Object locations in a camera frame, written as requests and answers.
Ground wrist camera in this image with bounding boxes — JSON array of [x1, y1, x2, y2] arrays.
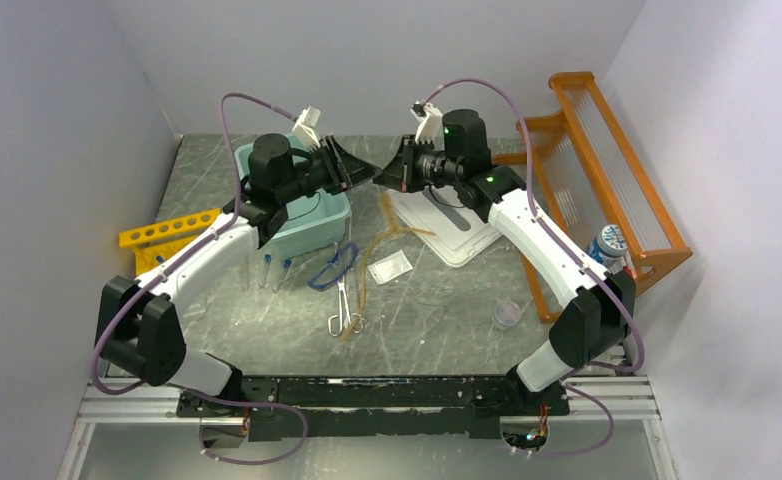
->
[[410, 101, 443, 144], [291, 105, 321, 151]]

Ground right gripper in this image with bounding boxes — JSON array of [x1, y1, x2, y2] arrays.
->
[[372, 135, 462, 194]]

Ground yellow test tube rack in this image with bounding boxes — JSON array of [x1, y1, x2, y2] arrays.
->
[[118, 208, 221, 276]]

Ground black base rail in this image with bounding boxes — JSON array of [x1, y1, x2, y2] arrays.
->
[[76, 374, 661, 442]]

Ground small white plastic bag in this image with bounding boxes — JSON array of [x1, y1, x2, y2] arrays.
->
[[367, 250, 414, 285]]

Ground metal scissors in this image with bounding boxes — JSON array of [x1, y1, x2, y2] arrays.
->
[[327, 269, 362, 337]]

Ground white blue bottle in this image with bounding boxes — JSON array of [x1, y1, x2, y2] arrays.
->
[[586, 224, 629, 268]]

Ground white bin lid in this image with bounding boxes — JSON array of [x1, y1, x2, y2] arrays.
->
[[388, 187, 501, 268]]

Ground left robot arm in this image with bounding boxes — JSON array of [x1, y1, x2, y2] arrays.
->
[[94, 133, 380, 416]]

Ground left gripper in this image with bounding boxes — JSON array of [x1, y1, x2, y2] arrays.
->
[[277, 135, 382, 203]]

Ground teal plastic bin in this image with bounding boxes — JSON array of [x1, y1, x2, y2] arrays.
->
[[233, 132, 353, 261]]

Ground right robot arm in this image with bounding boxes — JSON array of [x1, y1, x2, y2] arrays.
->
[[374, 102, 636, 414]]

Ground blue safety goggles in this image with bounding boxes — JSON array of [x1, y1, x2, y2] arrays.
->
[[307, 241, 359, 291]]

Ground amber rubber tube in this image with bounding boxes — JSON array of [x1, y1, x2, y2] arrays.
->
[[339, 226, 437, 342]]

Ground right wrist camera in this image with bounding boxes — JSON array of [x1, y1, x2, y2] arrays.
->
[[410, 101, 443, 144]]

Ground orange wooden rack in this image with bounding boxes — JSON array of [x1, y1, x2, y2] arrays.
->
[[522, 71, 692, 294]]

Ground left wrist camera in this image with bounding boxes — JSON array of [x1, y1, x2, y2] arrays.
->
[[291, 105, 321, 151]]

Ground blue capped test tube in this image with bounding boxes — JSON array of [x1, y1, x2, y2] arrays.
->
[[258, 253, 272, 289], [271, 258, 292, 293]]

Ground clear petri dish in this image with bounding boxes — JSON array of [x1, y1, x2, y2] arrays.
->
[[491, 300, 522, 330]]

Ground brown test tube brush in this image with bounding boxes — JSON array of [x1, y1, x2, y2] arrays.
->
[[378, 191, 401, 236]]

